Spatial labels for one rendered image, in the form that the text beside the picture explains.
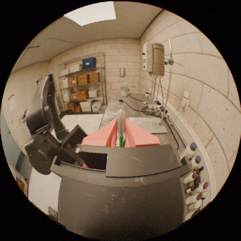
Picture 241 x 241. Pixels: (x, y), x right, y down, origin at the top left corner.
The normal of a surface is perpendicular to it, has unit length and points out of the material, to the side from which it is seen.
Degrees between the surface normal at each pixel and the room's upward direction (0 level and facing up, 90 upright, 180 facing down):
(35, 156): 70
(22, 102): 90
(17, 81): 90
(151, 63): 90
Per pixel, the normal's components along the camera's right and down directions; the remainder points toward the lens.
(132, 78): -0.01, 0.58
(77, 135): 0.55, 0.16
